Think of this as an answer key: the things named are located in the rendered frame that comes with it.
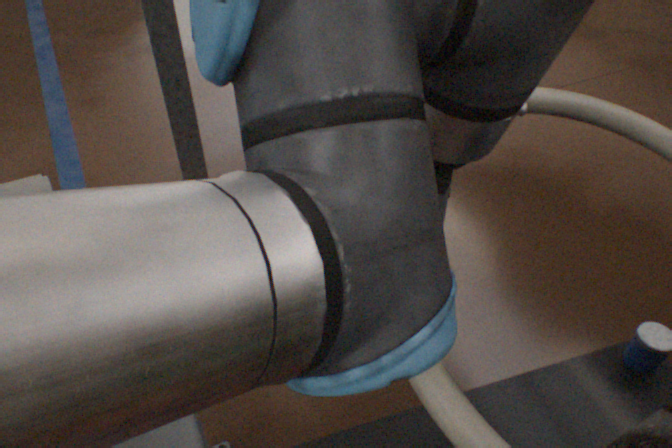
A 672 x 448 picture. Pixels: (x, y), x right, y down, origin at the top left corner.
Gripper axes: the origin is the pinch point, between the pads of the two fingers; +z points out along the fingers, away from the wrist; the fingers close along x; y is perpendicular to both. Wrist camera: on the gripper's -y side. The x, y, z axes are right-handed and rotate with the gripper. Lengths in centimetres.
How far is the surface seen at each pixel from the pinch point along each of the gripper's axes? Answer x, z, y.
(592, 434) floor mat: 85, 95, -31
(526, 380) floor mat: 69, 102, -43
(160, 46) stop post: -57, 61, -83
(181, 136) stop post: -50, 88, -79
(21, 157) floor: -131, 168, -106
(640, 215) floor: 114, 105, -127
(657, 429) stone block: 51, 26, -3
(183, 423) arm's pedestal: -13.3, 27.3, 15.2
